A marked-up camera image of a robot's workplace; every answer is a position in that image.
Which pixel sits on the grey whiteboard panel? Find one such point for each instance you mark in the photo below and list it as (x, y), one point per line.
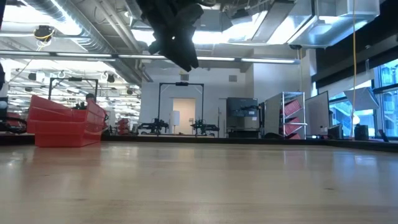
(317, 115)

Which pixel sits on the white panel sign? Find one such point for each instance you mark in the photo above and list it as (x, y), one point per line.
(175, 118)

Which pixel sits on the ceiling strip light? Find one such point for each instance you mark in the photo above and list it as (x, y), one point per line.
(267, 60)
(84, 55)

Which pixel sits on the dark grey cabinet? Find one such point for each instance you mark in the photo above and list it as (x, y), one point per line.
(242, 118)

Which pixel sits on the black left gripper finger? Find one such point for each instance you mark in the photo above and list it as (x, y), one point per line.
(156, 46)
(180, 49)

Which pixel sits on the silver metal shelf rack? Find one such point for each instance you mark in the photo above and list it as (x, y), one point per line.
(283, 115)

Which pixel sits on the white round lamp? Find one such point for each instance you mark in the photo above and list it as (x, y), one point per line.
(356, 120)

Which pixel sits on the black gantry frame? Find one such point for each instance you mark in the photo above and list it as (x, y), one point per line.
(182, 83)
(73, 79)

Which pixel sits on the bright ceiling light panel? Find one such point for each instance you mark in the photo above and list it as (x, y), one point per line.
(211, 37)

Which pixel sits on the black desktop device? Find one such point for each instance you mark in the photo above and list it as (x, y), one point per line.
(335, 132)

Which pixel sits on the red plastic bin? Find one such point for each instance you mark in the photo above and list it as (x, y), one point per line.
(62, 133)

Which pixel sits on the black box speaker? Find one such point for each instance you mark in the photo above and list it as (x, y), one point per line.
(361, 132)

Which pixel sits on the person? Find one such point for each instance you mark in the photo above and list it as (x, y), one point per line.
(90, 97)

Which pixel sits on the black background robot arm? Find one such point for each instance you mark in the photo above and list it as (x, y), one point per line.
(203, 127)
(154, 127)

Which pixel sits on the blue tinted window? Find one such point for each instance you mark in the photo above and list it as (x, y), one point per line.
(388, 102)

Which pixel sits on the wall vent grille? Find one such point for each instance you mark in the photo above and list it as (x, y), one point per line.
(184, 77)
(233, 78)

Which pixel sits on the silver ventilation duct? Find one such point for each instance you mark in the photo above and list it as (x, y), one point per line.
(93, 43)

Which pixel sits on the beige door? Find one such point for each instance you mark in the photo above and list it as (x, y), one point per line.
(184, 115)

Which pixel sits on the pink storage bin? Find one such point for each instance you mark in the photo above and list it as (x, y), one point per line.
(293, 126)
(294, 136)
(293, 107)

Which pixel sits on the white hanging shade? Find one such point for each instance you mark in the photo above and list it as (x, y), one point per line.
(363, 99)

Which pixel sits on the large silver air duct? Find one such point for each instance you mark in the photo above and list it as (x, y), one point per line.
(335, 21)

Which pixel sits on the grey ceiling duct box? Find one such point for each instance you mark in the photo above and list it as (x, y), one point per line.
(217, 21)

